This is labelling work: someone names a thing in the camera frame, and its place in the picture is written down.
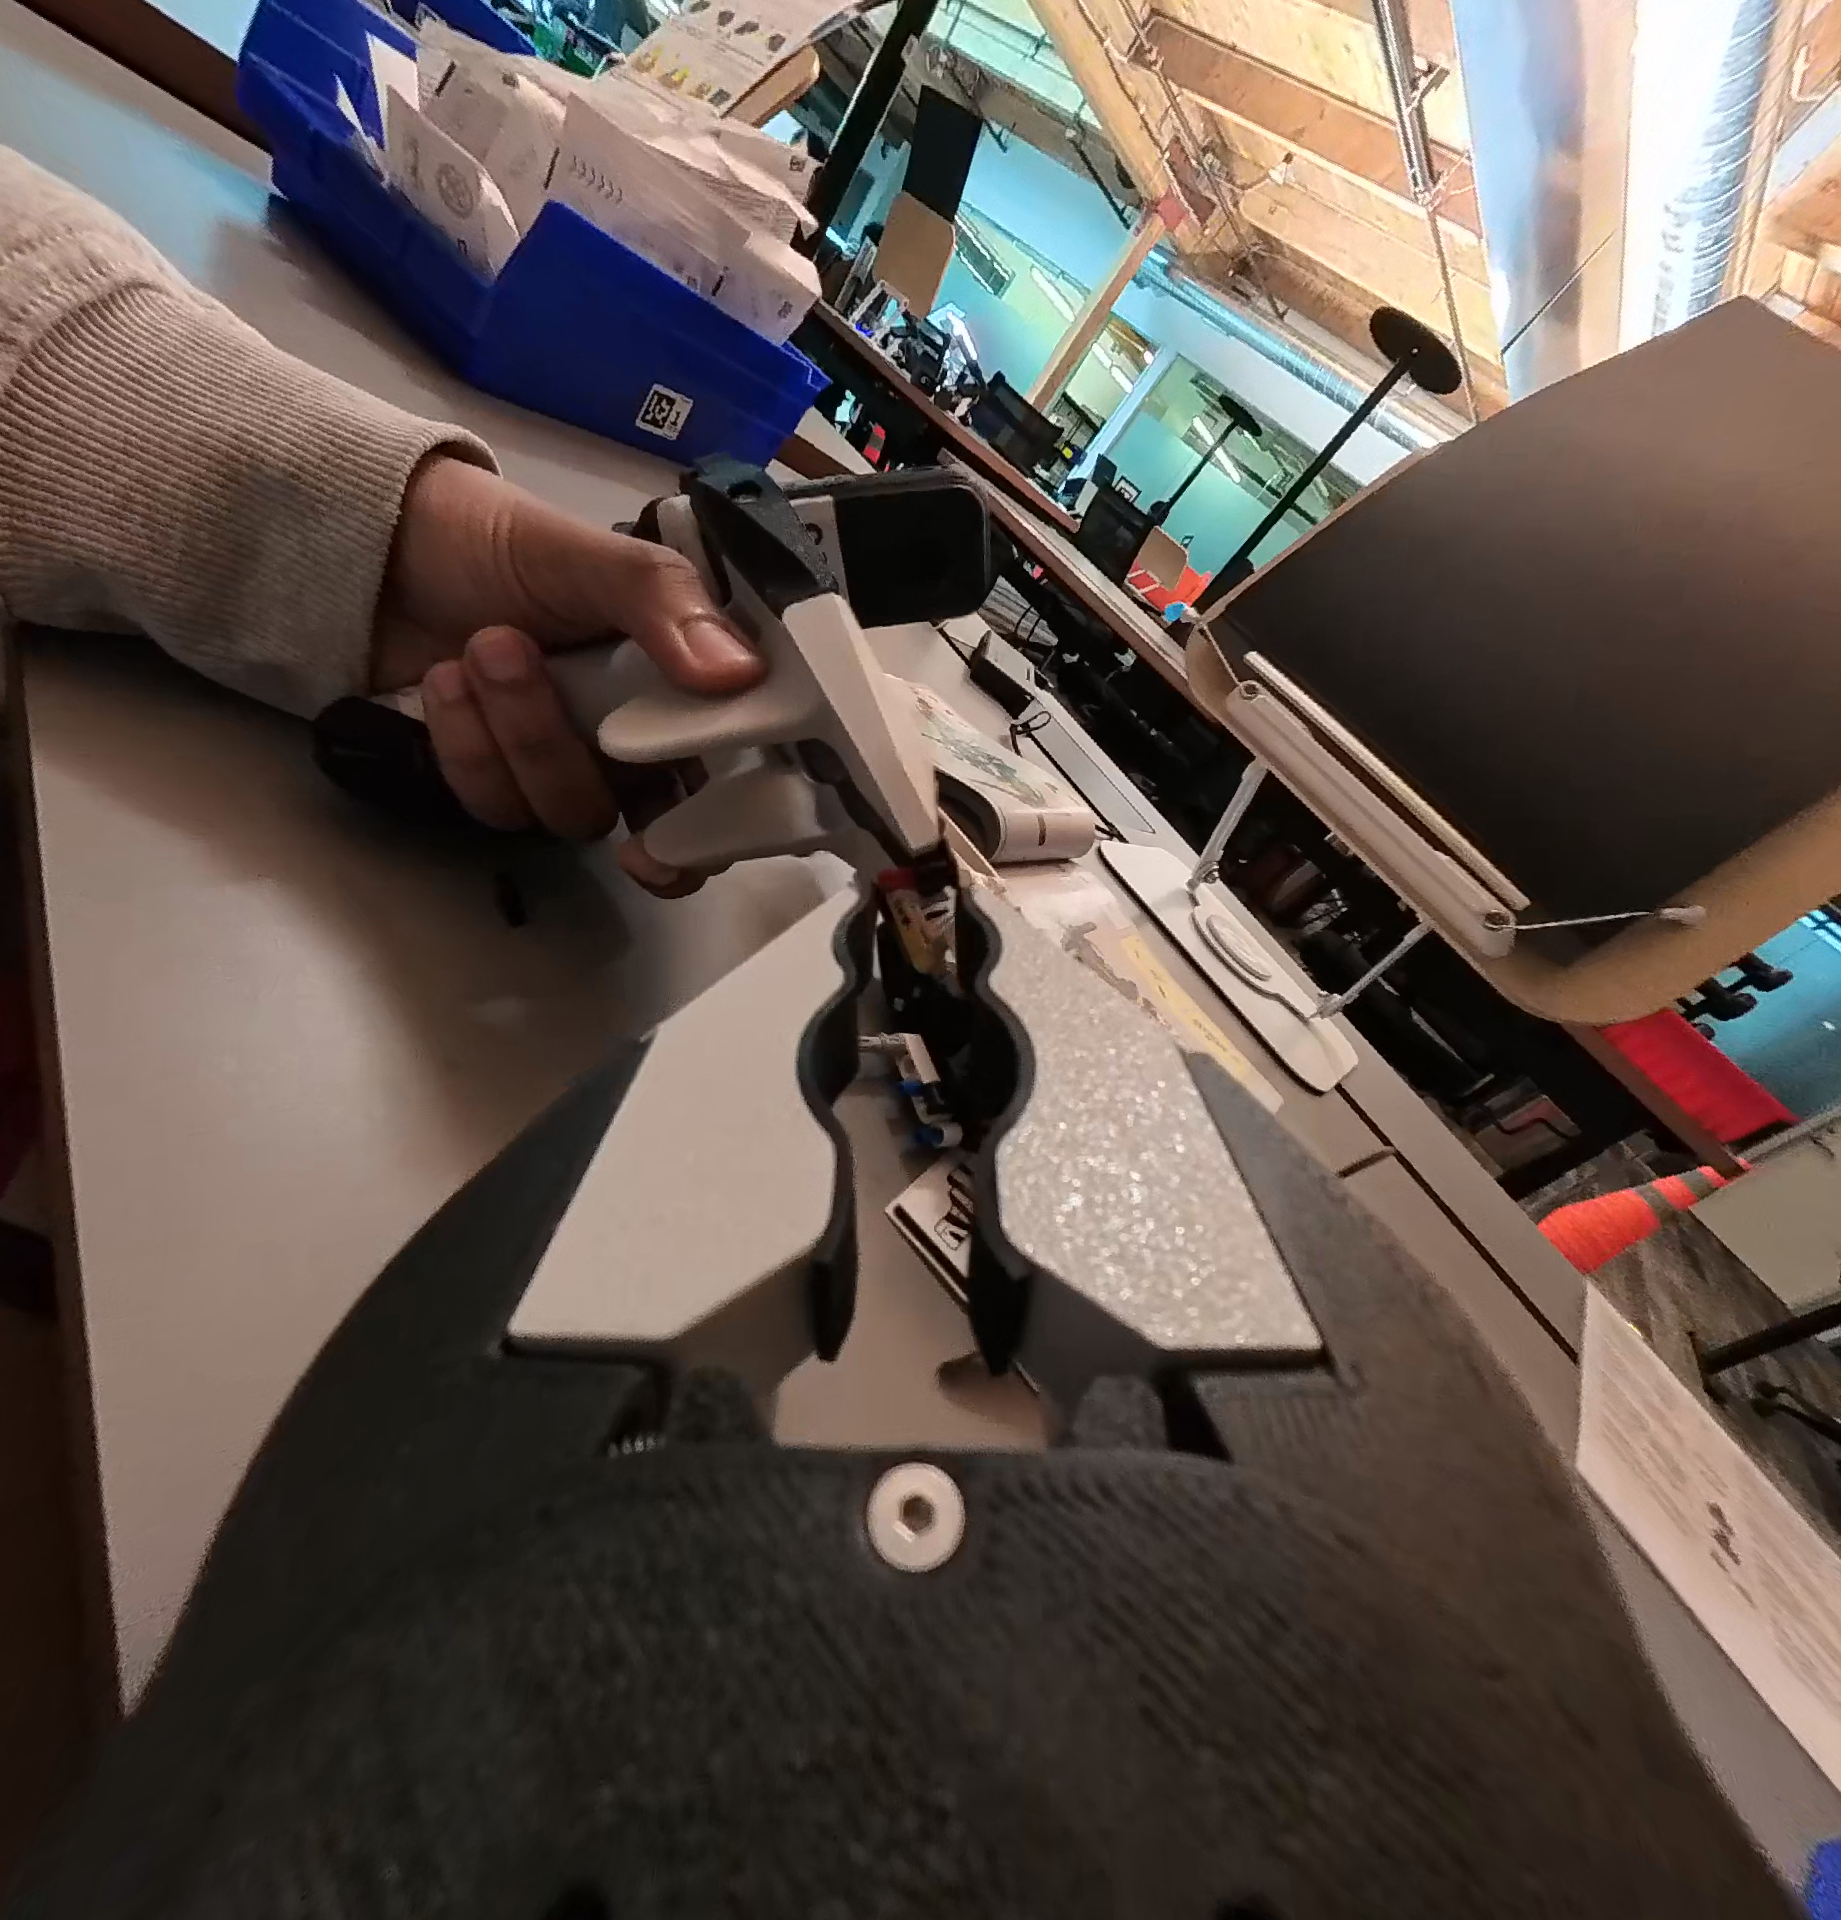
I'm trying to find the orange traffic cone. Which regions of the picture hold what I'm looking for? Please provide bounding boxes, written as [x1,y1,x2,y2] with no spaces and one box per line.
[1532,1163,1744,1279]

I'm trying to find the white stand base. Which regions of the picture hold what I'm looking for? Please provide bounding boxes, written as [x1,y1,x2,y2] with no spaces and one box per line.
[1097,834,1361,1097]

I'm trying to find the white printed paper sheet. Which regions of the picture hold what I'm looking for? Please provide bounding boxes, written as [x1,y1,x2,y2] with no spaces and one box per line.
[1572,1284,1841,1831]

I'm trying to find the blue plastic bin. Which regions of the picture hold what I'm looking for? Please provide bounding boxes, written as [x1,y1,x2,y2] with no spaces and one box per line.
[237,0,836,470]

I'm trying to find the white printed box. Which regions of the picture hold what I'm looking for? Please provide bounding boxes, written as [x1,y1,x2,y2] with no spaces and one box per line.
[920,675,1101,868]

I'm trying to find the long wooden background desk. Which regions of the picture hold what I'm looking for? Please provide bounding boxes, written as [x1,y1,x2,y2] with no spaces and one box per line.
[804,298,1212,668]

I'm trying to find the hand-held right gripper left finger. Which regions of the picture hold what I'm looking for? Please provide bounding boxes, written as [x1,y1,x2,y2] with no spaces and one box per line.
[508,882,883,1445]

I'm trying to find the zebra striped lego car model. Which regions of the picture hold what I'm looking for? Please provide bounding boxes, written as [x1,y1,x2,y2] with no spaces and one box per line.
[857,847,1015,1160]

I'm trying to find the lego instruction booklet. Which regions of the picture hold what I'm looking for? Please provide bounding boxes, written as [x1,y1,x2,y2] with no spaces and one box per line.
[883,1152,1015,1309]

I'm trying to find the person's left hand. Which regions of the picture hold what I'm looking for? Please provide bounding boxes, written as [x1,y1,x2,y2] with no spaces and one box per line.
[368,450,771,903]

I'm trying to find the black floor lamp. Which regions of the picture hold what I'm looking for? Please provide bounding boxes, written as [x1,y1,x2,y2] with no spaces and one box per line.
[1198,306,1466,608]

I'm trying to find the pile of white paper bags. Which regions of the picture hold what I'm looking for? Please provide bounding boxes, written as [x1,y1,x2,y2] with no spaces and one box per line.
[363,0,828,349]

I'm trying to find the red cushion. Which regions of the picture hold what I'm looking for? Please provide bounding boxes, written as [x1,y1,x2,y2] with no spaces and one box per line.
[1583,1005,1803,1152]

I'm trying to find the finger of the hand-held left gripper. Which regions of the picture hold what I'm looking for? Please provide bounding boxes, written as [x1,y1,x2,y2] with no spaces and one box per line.
[785,591,947,870]
[620,771,896,878]

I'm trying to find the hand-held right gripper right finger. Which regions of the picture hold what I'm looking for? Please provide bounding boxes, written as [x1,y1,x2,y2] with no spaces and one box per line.
[958,882,1327,1389]

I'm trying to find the pale yellow paper sheet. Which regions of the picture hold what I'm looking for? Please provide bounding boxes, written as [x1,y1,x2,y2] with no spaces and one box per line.
[1003,882,1271,1085]

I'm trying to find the black screen panel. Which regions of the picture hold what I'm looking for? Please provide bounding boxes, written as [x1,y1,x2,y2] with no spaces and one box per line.
[1183,295,1841,1028]

